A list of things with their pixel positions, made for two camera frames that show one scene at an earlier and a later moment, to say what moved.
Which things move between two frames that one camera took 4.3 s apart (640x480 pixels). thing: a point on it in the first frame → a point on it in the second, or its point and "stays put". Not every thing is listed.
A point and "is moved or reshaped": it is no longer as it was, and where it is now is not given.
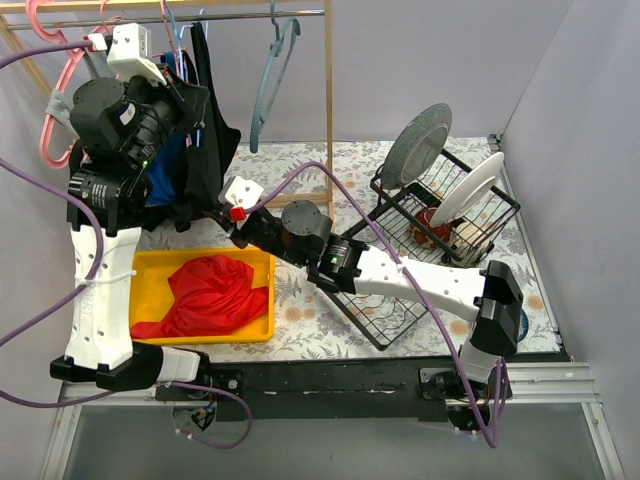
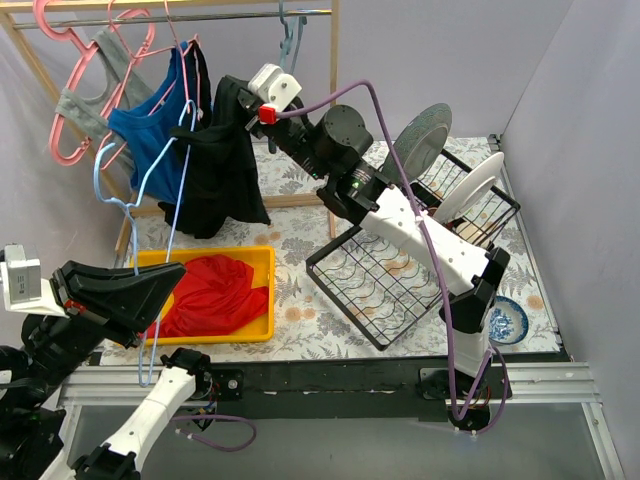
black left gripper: x=185 y=101 → x=64 y=292
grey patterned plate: x=417 y=148 stays put
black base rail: x=273 y=388 stays put
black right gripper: x=238 y=233 → x=250 y=106
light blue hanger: x=198 y=132 is moved or reshaped
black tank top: x=207 y=164 is moved or reshaped
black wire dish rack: x=450 y=210 stays put
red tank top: x=211 y=293 stays put
